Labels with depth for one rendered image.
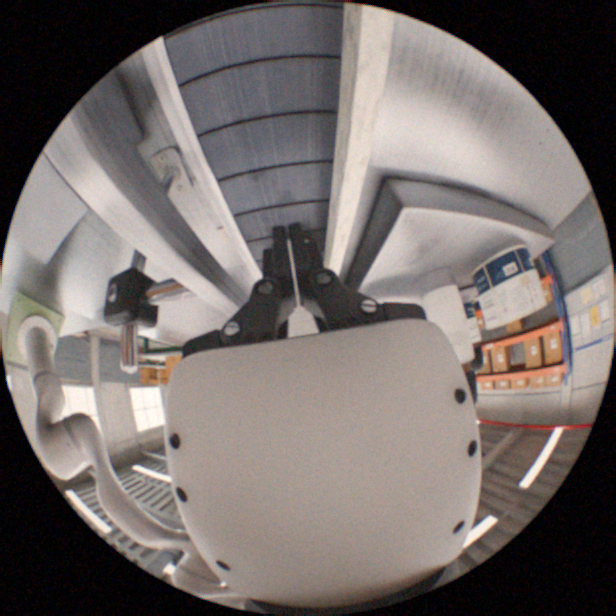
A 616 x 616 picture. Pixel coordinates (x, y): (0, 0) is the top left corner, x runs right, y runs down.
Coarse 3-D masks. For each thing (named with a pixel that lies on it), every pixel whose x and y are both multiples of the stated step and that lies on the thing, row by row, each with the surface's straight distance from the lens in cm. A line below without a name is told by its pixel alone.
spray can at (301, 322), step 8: (288, 240) 19; (312, 240) 20; (296, 288) 16; (296, 296) 16; (296, 312) 16; (304, 312) 16; (296, 320) 16; (304, 320) 16; (312, 320) 16; (296, 328) 16; (304, 328) 16; (312, 328) 16
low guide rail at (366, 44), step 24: (360, 24) 9; (384, 24) 9; (360, 48) 9; (384, 48) 9; (360, 72) 9; (384, 72) 9; (360, 96) 9; (360, 120) 9; (336, 144) 12; (360, 144) 10; (336, 168) 12; (360, 168) 11; (336, 192) 12; (360, 192) 12; (336, 216) 13; (336, 240) 15; (336, 264) 18
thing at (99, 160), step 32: (96, 96) 6; (64, 128) 5; (96, 128) 5; (64, 160) 5; (96, 160) 5; (128, 160) 6; (96, 192) 5; (128, 192) 5; (160, 192) 6; (128, 224) 6; (160, 224) 6; (160, 256) 7; (192, 256) 7; (192, 288) 9; (224, 288) 9
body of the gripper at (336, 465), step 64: (192, 384) 6; (256, 384) 5; (320, 384) 5; (384, 384) 5; (448, 384) 6; (192, 448) 6; (256, 448) 5; (320, 448) 5; (384, 448) 5; (448, 448) 6; (192, 512) 7; (256, 512) 5; (320, 512) 5; (384, 512) 5; (448, 512) 7; (256, 576) 7; (320, 576) 7; (384, 576) 7
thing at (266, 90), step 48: (192, 48) 12; (240, 48) 12; (288, 48) 12; (336, 48) 12; (192, 96) 12; (240, 96) 12; (288, 96) 12; (336, 96) 12; (240, 144) 13; (288, 144) 13; (240, 192) 15; (288, 192) 15
